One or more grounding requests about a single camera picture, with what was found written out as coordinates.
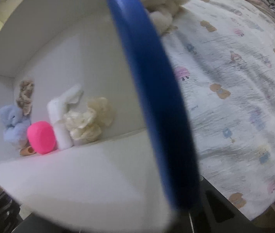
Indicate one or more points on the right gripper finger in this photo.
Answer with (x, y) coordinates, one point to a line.
(217, 214)

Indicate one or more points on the blue and white cardboard box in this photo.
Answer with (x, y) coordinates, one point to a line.
(71, 47)

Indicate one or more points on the cream satin scrunchie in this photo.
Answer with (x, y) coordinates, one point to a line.
(87, 127)

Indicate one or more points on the orange foam tube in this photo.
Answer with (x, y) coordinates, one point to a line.
(27, 151)

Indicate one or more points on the light blue fluffy scrunchie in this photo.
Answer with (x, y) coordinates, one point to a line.
(15, 126)

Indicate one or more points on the cream fluffy plush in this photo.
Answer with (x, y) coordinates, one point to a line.
(166, 0)

